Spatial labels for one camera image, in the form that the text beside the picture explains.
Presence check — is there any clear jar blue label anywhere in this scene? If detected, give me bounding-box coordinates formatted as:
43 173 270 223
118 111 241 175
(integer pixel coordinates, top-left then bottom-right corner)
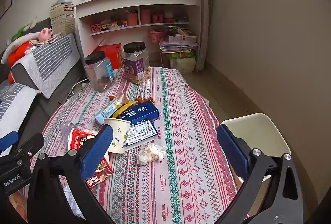
84 51 115 92

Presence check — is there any patterned pink green tablecloth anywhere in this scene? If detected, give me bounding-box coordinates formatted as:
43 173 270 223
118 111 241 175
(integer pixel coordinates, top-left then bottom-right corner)
23 66 249 224

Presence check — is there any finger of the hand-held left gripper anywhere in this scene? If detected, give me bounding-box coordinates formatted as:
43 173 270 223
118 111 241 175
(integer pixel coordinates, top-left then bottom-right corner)
10 133 45 162
0 131 19 156

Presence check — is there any blue cardboard box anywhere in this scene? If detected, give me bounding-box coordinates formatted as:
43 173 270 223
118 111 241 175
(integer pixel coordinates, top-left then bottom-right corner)
118 100 159 148

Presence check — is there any stack of books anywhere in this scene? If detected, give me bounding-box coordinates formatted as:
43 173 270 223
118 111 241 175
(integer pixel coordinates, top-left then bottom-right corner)
50 3 76 35

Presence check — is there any pink hanging basket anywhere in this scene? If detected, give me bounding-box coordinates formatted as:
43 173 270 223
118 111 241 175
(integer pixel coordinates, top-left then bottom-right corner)
149 30 163 44

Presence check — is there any green plush toy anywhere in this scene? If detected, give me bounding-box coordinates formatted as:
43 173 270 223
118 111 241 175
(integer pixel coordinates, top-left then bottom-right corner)
12 28 26 40

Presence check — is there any striped grey seat cover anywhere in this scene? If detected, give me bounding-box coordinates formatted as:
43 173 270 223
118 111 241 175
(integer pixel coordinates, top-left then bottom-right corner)
0 83 42 137

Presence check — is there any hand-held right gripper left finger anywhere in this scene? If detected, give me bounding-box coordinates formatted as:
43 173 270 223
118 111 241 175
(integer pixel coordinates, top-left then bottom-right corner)
27 125 114 224

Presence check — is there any pink pig plush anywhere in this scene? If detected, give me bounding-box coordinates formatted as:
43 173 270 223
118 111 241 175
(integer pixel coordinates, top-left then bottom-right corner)
38 28 53 42

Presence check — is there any green cardboard box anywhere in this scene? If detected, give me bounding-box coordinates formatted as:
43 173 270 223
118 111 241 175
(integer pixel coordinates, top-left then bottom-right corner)
165 51 195 60

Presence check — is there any clear plastic wrap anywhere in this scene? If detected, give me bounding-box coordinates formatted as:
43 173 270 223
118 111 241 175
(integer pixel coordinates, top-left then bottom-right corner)
59 122 78 142

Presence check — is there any stack of papers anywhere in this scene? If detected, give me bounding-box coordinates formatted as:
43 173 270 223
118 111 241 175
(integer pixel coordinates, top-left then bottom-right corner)
159 26 198 52

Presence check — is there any white tissue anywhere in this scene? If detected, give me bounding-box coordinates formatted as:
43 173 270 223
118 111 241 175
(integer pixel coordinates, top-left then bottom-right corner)
137 143 166 164

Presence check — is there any red noodle packet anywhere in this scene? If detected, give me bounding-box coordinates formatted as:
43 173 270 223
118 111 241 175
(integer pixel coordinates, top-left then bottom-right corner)
68 128 114 189

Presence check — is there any pink pen cup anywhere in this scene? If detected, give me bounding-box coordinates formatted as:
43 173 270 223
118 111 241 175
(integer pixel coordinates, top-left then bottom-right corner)
126 13 139 26

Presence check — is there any white cable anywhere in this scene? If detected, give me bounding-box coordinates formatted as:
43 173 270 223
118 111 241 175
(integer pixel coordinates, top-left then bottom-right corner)
69 79 87 95

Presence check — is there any light blue snack packet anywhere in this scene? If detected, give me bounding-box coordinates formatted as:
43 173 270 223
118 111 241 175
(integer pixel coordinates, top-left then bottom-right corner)
95 95 130 125

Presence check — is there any white plastic bag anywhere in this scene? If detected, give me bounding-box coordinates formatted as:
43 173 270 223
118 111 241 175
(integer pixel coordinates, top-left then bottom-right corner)
172 58 196 74

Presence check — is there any white plush toy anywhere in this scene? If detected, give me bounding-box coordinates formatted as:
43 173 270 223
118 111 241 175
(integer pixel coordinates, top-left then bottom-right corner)
24 17 39 29

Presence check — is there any striped grey armrest cover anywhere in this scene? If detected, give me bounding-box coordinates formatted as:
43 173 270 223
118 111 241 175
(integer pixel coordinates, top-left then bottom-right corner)
10 33 80 99

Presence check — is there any red cardboard box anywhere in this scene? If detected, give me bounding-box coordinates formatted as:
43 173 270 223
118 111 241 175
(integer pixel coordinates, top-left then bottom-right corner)
93 43 123 71

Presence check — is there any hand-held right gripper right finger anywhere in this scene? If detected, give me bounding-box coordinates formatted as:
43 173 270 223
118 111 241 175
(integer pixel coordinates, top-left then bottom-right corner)
215 123 304 224

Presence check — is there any clear jar purple label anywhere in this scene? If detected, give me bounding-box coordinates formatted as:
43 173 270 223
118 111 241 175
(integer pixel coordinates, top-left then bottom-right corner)
122 42 151 85

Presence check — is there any dark grey sofa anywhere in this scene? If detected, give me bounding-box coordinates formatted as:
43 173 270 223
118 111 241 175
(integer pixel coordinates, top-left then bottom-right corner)
0 17 88 147

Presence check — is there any orange plush toy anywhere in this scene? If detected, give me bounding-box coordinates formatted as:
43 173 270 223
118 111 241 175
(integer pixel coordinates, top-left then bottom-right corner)
7 42 33 82

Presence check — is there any leaf print paper cup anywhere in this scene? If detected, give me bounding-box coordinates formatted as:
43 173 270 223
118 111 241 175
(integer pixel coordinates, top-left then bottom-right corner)
103 118 132 154

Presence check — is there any yellow snack wrapper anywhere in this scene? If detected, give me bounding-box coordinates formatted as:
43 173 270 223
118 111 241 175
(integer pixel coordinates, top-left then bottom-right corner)
111 101 139 119

